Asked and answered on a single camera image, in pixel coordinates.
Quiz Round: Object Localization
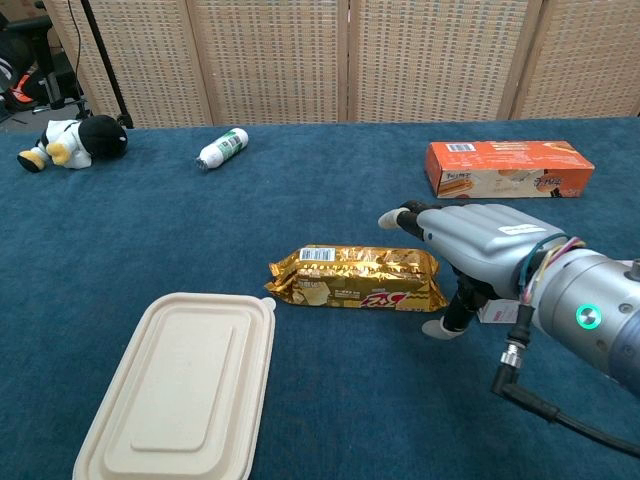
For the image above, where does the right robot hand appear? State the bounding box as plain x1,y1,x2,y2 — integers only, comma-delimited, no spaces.
378,199,569,341

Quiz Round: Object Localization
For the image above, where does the gold foil biscuit packet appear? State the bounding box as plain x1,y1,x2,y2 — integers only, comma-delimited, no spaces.
263,243,450,313

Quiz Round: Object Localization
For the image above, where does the floral print box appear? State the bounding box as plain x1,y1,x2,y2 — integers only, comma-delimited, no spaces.
477,298,521,325

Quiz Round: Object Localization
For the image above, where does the orange cardboard box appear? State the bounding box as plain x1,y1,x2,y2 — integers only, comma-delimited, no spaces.
424,139,596,200

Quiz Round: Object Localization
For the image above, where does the blue carpet table mat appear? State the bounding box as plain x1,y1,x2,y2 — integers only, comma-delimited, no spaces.
0,115,640,480

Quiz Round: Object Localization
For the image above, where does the woven wooden folding screen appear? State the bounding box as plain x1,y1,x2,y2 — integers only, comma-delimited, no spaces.
42,0,640,130

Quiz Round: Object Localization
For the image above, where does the white bottle with green label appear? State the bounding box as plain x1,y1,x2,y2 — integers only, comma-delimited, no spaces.
194,127,250,174

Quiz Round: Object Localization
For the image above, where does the beige lidded food container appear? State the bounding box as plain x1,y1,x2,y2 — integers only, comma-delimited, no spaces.
73,291,277,480

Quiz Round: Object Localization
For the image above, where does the black and white plush toy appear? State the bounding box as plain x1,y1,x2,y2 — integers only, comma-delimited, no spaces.
17,114,129,174

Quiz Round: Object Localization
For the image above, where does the black tripod stand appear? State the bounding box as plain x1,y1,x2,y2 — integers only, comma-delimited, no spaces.
79,0,135,130

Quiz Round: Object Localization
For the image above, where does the black office chair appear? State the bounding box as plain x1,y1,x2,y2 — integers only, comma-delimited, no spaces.
0,14,89,124

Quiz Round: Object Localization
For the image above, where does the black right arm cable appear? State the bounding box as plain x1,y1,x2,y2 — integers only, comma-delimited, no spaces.
490,299,640,459

